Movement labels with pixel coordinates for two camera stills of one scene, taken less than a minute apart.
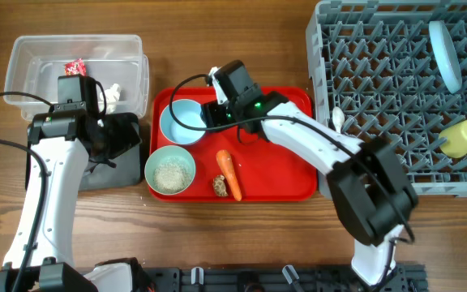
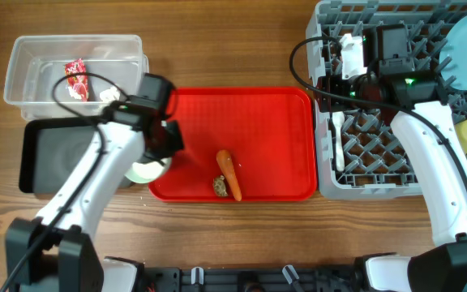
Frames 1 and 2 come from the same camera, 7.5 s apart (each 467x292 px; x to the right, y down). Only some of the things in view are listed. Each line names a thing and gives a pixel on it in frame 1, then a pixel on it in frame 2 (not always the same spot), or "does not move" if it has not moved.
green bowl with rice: x=169 y=169 → x=147 y=172
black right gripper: x=212 y=115 → x=328 y=87
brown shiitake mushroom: x=220 y=186 does not move
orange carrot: x=229 y=170 does not move
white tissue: x=112 y=97 does not move
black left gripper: x=126 y=137 → x=177 y=142
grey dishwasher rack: x=417 y=72 does not move
